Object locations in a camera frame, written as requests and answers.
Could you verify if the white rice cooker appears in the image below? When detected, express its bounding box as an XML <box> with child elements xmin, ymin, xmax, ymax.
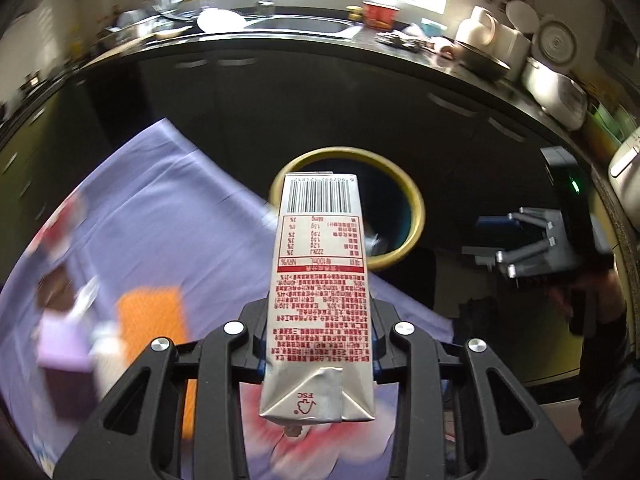
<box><xmin>521</xmin><ymin>58</ymin><xmax>588</xmax><ymax>131</ymax></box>

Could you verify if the steel kitchen sink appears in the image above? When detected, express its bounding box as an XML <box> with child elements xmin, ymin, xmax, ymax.
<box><xmin>244</xmin><ymin>15</ymin><xmax>362</xmax><ymax>39</ymax></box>

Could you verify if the white electric kettle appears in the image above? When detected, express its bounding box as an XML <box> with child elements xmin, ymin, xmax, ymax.
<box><xmin>454</xmin><ymin>6</ymin><xmax>499</xmax><ymax>52</ymax></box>

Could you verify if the person's right hand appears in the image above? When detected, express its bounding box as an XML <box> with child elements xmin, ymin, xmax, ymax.
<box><xmin>547</xmin><ymin>270</ymin><xmax>626</xmax><ymax>337</ymax></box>

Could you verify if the yellow wafer packet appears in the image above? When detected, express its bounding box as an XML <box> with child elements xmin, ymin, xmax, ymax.
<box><xmin>115</xmin><ymin>286</ymin><xmax>199</xmax><ymax>441</ymax></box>

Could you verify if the yellow rimmed trash bin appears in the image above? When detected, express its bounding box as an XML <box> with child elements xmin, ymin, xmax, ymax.
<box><xmin>269</xmin><ymin>146</ymin><xmax>426</xmax><ymax>272</ymax></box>

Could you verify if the red white milk carton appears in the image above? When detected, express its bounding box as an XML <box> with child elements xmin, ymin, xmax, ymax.
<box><xmin>259</xmin><ymin>172</ymin><xmax>375</xmax><ymax>426</ymax></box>

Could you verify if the brown square box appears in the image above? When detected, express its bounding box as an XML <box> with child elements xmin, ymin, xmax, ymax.
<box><xmin>36</xmin><ymin>264</ymin><xmax>75</xmax><ymax>313</ymax></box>

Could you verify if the red container on counter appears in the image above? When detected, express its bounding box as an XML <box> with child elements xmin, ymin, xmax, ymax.
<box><xmin>362</xmin><ymin>1</ymin><xmax>399</xmax><ymax>32</ymax></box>

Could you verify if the white purple carton box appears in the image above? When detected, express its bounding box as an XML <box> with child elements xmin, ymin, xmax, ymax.
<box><xmin>36</xmin><ymin>310</ymin><xmax>98</xmax><ymax>420</ymax></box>

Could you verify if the purple floral tablecloth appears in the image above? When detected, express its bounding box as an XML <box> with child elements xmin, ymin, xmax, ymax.
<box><xmin>0</xmin><ymin>117</ymin><xmax>457</xmax><ymax>480</ymax></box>

